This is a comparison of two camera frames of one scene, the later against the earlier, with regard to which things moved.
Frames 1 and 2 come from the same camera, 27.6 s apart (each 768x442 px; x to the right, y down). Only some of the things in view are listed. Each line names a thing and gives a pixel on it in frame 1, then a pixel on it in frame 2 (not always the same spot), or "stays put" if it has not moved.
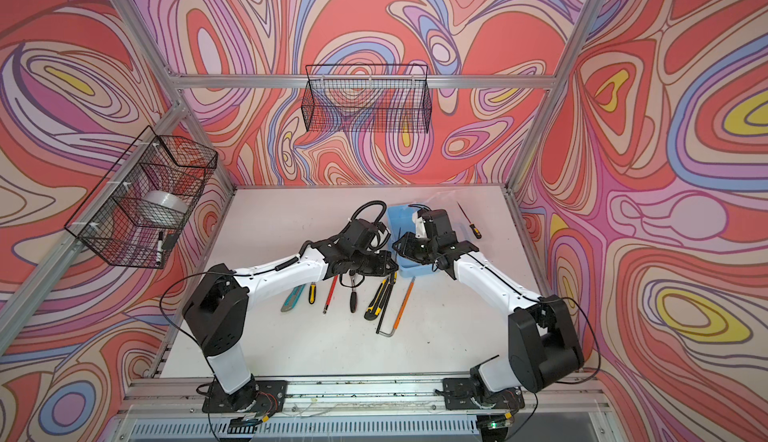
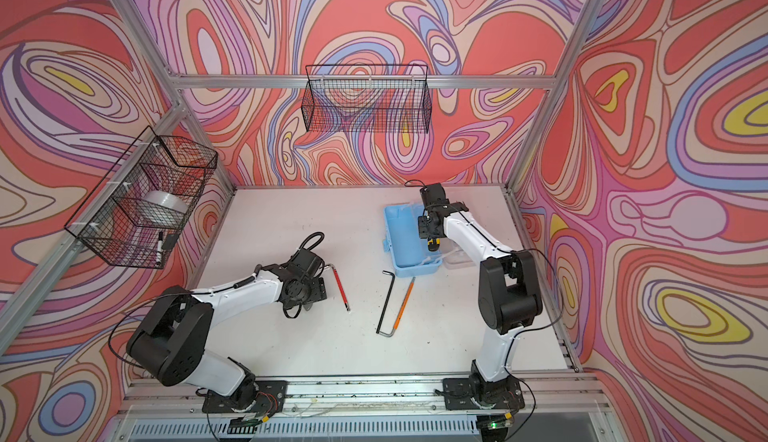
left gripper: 385,260 → 319,293
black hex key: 386,301 stays put
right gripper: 406,247 → 424,232
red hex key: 329,298 → 347,305
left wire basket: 134,216 stays put
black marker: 159,253 stays put
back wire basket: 369,98 stays put
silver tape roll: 166,198 stays put
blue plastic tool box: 401,221 stays put
